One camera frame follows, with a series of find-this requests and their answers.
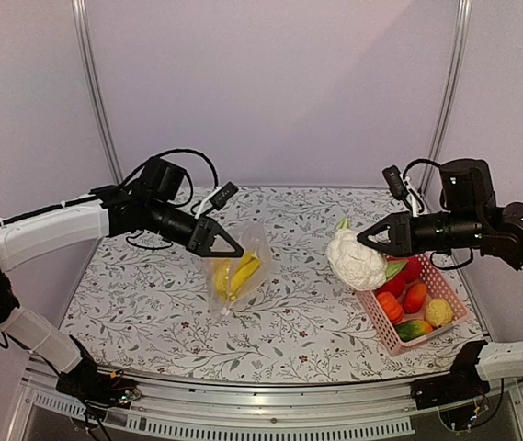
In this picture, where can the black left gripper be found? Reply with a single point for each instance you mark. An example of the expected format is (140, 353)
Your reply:
(211, 229)

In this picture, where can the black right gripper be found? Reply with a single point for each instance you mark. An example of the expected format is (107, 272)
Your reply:
(402, 236)

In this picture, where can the yellow toy banana bunch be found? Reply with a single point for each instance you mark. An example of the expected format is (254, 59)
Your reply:
(246, 268)

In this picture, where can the yellow toy lemon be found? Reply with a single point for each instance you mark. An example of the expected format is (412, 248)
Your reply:
(220, 278)

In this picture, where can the clear zip top bag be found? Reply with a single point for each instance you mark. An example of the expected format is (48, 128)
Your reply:
(253, 239)

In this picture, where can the red toy apple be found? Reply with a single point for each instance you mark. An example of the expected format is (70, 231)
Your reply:
(395, 286)
(412, 270)

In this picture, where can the white toy cauliflower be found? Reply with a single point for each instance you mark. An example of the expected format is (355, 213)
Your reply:
(356, 265)

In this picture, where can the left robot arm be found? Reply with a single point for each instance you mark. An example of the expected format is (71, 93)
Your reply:
(143, 201)

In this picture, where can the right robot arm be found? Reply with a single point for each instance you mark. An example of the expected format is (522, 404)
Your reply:
(470, 219)

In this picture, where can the red orange toy mango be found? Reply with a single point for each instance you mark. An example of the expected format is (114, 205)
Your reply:
(415, 298)

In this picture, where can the orange toy tangerine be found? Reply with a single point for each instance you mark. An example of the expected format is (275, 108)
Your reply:
(392, 308)

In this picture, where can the pink plastic basket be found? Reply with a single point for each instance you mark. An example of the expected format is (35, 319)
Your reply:
(438, 287)

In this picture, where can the floral table mat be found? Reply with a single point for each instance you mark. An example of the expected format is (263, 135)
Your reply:
(141, 308)

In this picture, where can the yellow toy corn piece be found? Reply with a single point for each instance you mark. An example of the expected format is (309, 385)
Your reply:
(438, 313)

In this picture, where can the green orange toy mango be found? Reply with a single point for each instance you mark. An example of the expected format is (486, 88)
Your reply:
(413, 329)

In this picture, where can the small circuit board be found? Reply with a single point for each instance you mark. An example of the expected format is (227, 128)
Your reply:
(126, 396)

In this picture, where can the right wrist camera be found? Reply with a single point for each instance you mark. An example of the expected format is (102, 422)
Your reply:
(402, 190)

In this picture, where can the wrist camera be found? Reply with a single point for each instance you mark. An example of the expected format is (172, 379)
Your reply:
(216, 200)
(402, 190)

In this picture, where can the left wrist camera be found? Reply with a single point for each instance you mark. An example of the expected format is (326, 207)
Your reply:
(216, 200)

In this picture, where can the front aluminium rail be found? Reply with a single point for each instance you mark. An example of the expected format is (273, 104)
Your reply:
(197, 409)

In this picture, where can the right aluminium frame post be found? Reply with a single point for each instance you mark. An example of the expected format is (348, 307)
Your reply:
(457, 51)

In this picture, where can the aluminium frame post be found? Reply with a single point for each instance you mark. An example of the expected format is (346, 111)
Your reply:
(82, 28)
(457, 51)

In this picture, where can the left aluminium frame post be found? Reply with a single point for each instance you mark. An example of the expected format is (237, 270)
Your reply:
(82, 28)

